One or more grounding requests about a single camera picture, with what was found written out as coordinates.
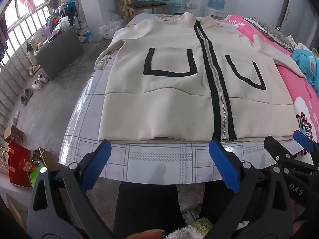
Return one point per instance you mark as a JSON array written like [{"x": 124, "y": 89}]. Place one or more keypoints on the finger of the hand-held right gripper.
[
  {"x": 302, "y": 139},
  {"x": 274, "y": 147}
]

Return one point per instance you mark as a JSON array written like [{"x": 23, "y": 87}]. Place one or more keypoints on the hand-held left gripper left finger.
[{"x": 97, "y": 164}]

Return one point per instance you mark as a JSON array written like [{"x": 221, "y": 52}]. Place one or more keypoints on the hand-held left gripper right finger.
[{"x": 224, "y": 164}]

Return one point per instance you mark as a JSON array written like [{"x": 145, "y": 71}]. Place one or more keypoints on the cream zip jacket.
[{"x": 162, "y": 104}]

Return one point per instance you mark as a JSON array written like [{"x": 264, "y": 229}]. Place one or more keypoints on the pile of clothes and bags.
[{"x": 59, "y": 17}]

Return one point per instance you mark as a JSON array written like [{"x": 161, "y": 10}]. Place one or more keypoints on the pink floral blanket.
[{"x": 299, "y": 92}]

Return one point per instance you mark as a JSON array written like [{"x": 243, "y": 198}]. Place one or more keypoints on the brown paper bag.
[{"x": 46, "y": 156}]

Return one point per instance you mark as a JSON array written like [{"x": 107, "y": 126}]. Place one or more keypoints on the plaid floral tablecloth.
[{"x": 154, "y": 159}]

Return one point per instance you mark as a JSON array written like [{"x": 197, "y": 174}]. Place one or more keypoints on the person's black pants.
[{"x": 144, "y": 204}]

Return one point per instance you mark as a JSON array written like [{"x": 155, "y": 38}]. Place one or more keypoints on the green paper bag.
[{"x": 35, "y": 174}]

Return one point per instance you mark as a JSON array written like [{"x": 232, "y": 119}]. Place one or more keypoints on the green white fluffy slipper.
[{"x": 199, "y": 225}]

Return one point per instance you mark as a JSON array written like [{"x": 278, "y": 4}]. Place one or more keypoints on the red gift bag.
[{"x": 20, "y": 164}]

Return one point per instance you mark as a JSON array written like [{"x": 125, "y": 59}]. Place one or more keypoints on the blue floral cloth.
[{"x": 306, "y": 62}]

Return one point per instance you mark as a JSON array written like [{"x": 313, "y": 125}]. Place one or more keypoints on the cardboard box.
[{"x": 13, "y": 134}]

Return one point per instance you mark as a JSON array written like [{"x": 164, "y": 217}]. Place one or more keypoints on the grey shoe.
[
  {"x": 23, "y": 99},
  {"x": 28, "y": 91}
]

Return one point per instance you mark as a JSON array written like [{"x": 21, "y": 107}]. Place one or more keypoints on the white pink sneaker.
[
  {"x": 37, "y": 84},
  {"x": 43, "y": 77}
]

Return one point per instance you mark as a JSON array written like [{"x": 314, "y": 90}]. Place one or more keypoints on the grey-green lace-trimmed blanket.
[{"x": 271, "y": 32}]

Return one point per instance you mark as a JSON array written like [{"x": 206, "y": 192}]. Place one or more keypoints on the grey cabinet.
[{"x": 59, "y": 52}]

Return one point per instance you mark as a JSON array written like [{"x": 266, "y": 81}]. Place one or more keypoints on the blue packet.
[{"x": 91, "y": 36}]

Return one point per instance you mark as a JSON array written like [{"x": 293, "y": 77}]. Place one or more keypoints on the white plastic bag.
[{"x": 109, "y": 29}]

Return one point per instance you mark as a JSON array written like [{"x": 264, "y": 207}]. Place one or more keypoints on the white water dispenser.
[{"x": 214, "y": 12}]

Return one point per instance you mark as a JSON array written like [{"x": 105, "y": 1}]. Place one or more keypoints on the wooden chair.
[{"x": 145, "y": 5}]

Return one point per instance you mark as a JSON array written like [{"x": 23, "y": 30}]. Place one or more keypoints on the metal window railing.
[{"x": 37, "y": 6}]

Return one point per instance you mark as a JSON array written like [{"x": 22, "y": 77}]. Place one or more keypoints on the wall socket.
[{"x": 191, "y": 5}]

